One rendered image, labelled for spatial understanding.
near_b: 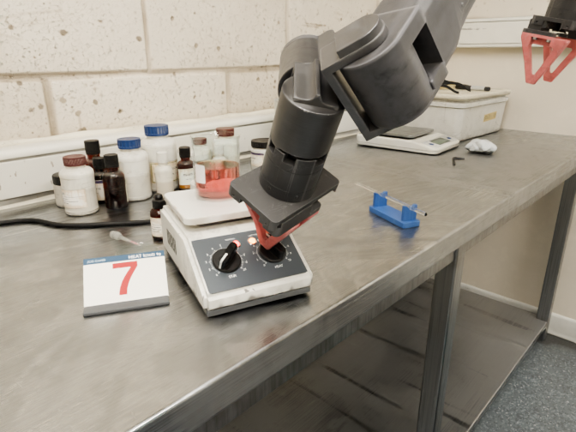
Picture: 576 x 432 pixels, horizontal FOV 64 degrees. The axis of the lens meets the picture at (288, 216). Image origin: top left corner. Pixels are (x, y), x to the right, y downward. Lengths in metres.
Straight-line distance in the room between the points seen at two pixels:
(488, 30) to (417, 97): 1.50
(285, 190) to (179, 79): 0.75
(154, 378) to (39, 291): 0.23
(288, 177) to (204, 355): 0.18
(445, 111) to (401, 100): 1.17
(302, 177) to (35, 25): 0.70
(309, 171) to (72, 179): 0.52
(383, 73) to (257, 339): 0.27
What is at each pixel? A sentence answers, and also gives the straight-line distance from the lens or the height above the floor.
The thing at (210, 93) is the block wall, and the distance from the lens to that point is 1.21.
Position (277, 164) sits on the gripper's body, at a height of 0.92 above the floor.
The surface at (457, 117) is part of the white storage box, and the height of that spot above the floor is 0.83.
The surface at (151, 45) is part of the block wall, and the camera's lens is 1.12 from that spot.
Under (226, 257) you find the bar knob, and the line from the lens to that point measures 0.50.
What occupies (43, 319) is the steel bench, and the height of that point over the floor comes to 0.75.
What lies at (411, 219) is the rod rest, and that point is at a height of 0.76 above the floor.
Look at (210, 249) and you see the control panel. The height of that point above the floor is 0.81.
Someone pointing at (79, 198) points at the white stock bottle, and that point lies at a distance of 0.86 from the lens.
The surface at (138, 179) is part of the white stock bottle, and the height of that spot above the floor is 0.79.
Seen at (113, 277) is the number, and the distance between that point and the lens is 0.57.
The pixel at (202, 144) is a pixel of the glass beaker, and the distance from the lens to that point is 0.57.
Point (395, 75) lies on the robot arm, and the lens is 0.37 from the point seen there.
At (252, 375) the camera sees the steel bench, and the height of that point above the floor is 0.73.
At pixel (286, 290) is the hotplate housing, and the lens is 0.52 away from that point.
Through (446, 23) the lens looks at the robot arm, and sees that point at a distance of 0.42.
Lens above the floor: 1.02
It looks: 20 degrees down
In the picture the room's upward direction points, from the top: straight up
